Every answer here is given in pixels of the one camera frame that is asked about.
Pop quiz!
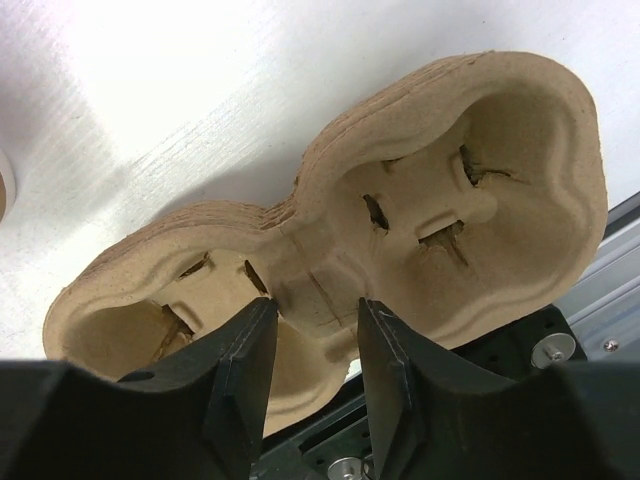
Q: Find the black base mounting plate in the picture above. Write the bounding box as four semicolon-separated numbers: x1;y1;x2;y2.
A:
250;305;587;480

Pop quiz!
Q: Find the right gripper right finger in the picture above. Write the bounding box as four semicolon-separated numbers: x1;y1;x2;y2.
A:
358;298;515;479

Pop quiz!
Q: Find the single brown paper cup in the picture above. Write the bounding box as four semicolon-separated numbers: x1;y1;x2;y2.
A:
0;150;17;221

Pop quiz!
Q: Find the brown pulp cup carrier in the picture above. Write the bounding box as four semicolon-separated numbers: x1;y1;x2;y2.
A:
43;52;608;434

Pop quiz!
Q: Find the aluminium frame rail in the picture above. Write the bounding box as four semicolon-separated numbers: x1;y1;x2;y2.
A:
556;194;639;363

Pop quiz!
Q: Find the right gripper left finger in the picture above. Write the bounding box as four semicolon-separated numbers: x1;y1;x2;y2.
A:
118;297;278;479

